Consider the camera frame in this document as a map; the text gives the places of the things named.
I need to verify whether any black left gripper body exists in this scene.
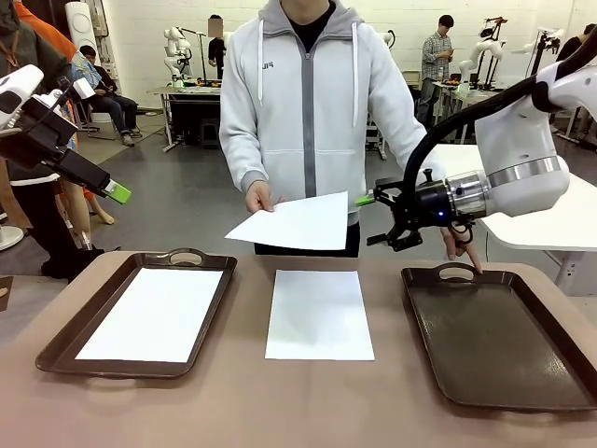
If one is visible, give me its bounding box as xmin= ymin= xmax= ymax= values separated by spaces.
xmin=0 ymin=98 xmax=112 ymax=197

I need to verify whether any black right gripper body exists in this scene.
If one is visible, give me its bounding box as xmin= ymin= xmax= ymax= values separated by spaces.
xmin=403 ymin=179 xmax=451 ymax=230

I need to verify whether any white A4 paper sheet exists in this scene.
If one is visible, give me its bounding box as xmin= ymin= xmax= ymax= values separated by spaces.
xmin=264 ymin=269 xmax=376 ymax=362
xmin=75 ymin=266 xmax=225 ymax=364
xmin=223 ymin=189 xmax=350 ymax=252

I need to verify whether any person's left forearm grey sleeve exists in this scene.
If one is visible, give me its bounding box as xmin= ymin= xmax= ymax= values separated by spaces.
xmin=372 ymin=106 xmax=447 ymax=188

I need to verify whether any person's right forearm grey sleeve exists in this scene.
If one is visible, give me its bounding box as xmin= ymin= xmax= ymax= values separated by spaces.
xmin=218 ymin=125 xmax=271 ymax=192

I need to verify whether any person's left hand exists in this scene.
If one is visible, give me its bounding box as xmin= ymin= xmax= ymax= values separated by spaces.
xmin=440 ymin=218 xmax=484 ymax=274

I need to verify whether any person's right hand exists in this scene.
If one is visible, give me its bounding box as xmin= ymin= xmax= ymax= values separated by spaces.
xmin=244 ymin=180 xmax=286 ymax=215

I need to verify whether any person in black jacket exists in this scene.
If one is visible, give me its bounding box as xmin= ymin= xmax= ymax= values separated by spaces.
xmin=78 ymin=45 xmax=143 ymax=147

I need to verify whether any bystander in green jacket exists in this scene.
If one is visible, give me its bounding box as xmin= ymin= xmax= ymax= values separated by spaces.
xmin=0 ymin=0 xmax=106 ymax=284

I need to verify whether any white rounded table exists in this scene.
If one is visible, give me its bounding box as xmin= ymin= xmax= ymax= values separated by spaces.
xmin=433 ymin=143 xmax=597 ymax=298

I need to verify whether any white round stand base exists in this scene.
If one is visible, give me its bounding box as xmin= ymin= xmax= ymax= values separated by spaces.
xmin=0 ymin=226 xmax=25 ymax=252

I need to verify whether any black step stool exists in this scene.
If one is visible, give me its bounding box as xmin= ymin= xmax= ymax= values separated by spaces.
xmin=199 ymin=118 xmax=221 ymax=149

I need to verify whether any brown plastic tray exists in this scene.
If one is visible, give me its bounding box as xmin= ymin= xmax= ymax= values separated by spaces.
xmin=400 ymin=262 xmax=597 ymax=413
xmin=35 ymin=246 xmax=238 ymax=380

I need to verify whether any white standing air conditioner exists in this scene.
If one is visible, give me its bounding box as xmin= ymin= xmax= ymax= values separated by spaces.
xmin=64 ymin=1 xmax=100 ymax=55

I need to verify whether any long grey background workbench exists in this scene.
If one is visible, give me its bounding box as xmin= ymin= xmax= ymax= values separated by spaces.
xmin=436 ymin=78 xmax=503 ymax=144

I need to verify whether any person in grey hoodie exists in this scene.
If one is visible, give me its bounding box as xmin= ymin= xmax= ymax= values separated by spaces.
xmin=218 ymin=0 xmax=421 ymax=259

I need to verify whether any grey background robot table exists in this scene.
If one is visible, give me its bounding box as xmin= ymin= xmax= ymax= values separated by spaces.
xmin=146 ymin=83 xmax=223 ymax=153

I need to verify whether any person in checkered shirt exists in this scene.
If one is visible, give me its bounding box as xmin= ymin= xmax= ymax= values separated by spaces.
xmin=416 ymin=14 xmax=456 ymax=132

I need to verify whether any white background desk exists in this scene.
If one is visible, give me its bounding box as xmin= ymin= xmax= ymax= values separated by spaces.
xmin=549 ymin=106 xmax=597 ymax=150

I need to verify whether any black-haired person behind robots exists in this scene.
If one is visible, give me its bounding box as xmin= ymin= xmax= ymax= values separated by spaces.
xmin=207 ymin=16 xmax=230 ymax=80

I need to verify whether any black tripod stand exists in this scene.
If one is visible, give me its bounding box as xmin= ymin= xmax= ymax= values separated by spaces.
xmin=526 ymin=27 xmax=561 ymax=80

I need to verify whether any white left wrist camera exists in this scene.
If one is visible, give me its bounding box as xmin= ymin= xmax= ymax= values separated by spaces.
xmin=46 ymin=77 xmax=97 ymax=106

